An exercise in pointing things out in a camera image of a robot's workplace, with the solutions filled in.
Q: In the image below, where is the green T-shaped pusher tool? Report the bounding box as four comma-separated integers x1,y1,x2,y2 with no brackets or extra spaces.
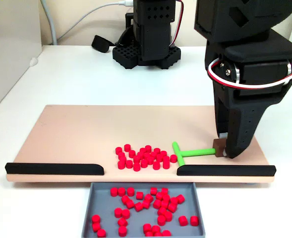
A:
172,138,228,167

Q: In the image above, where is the pink flat board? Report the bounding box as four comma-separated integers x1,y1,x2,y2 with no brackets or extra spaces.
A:
6,105,277,184

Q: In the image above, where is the grey shallow tray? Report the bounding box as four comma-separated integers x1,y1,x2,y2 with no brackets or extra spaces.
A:
81,182,206,238

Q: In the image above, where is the beige side panel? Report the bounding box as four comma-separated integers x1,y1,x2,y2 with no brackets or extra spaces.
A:
0,0,43,119

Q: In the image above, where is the white red servo cable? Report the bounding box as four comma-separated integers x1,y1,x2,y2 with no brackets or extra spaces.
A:
207,58,292,90

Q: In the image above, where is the black foam rail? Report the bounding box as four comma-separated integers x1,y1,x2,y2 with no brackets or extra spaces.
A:
176,164,277,177
4,162,105,176

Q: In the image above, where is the red black servo cable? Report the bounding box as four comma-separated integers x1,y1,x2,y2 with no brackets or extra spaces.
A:
172,0,185,47

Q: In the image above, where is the white USB cable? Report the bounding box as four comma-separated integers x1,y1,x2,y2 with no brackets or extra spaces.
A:
57,0,134,43

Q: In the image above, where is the thick grey cable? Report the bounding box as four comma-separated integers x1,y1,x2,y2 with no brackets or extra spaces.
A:
40,0,58,46

